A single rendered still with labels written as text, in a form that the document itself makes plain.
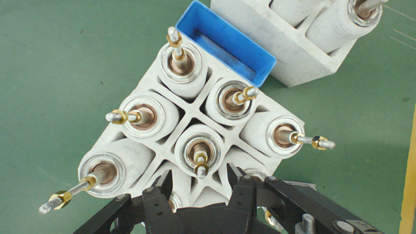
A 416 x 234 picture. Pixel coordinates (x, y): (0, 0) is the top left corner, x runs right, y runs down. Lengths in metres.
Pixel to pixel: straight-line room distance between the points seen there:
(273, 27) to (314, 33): 0.10
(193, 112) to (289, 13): 0.33
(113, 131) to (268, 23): 0.46
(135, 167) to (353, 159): 0.80
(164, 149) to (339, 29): 0.47
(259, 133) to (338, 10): 0.31
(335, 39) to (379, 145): 0.58
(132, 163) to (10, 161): 0.57
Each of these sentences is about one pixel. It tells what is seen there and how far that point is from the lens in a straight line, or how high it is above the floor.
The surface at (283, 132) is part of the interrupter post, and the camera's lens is 0.28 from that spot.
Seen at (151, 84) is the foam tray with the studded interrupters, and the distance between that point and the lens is 0.34.
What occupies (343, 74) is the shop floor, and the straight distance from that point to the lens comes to 0.80.
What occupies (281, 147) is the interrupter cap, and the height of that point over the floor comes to 0.25.
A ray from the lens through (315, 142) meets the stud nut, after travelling 0.23.
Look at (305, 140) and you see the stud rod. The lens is 0.25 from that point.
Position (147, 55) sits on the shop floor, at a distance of 0.57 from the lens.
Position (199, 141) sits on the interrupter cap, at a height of 0.25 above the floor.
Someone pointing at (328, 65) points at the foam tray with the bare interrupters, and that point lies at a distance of 0.48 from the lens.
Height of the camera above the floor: 0.49
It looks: 85 degrees down
